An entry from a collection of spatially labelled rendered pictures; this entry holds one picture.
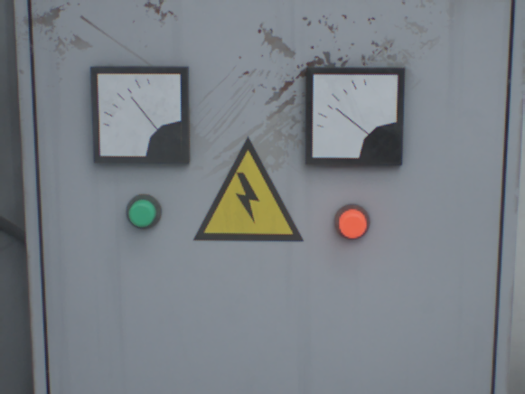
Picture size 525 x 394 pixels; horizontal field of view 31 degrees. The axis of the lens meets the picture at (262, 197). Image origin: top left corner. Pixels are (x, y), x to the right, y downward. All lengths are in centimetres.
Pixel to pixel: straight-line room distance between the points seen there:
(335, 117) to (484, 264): 18
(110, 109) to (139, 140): 3
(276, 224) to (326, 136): 9
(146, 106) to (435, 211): 26
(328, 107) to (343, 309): 18
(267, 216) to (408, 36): 19
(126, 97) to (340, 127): 18
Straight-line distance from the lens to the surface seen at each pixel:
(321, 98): 79
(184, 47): 80
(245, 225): 82
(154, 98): 80
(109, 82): 80
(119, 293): 85
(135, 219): 81
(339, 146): 79
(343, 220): 80
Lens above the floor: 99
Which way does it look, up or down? 12 degrees down
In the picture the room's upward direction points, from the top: straight up
